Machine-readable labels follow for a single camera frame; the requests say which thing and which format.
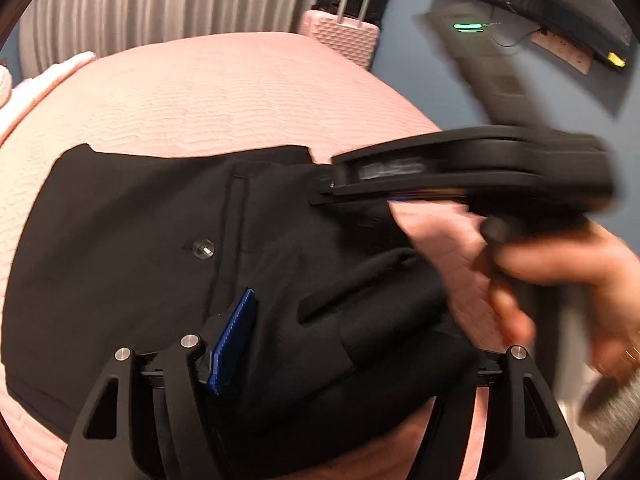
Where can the person's right hand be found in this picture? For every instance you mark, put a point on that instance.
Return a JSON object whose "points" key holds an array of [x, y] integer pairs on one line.
{"points": [[575, 265]]}

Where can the grey pleated curtain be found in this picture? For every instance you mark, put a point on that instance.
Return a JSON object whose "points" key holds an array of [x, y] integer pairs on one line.
{"points": [[150, 0]]}

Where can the black pants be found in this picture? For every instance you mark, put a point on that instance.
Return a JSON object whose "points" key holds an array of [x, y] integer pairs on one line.
{"points": [[125, 260]]}

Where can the pink suitcase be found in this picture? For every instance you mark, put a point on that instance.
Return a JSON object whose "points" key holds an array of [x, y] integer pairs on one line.
{"points": [[340, 35]]}

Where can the wall-mounted television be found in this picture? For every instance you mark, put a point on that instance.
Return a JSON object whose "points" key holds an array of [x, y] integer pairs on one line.
{"points": [[565, 0]]}

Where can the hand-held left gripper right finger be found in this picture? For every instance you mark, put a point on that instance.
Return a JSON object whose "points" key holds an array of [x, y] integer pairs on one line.
{"points": [[512, 370]]}

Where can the wall socket panel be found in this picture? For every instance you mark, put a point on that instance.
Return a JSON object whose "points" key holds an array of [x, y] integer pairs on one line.
{"points": [[570, 55]]}

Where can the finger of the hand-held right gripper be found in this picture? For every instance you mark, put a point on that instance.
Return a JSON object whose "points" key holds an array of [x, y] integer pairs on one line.
{"points": [[325, 196]]}

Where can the pink quilted bed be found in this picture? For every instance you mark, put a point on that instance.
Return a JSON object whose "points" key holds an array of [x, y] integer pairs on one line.
{"points": [[200, 90]]}

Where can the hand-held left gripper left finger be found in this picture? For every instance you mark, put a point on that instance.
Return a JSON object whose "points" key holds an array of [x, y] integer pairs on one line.
{"points": [[232, 345]]}

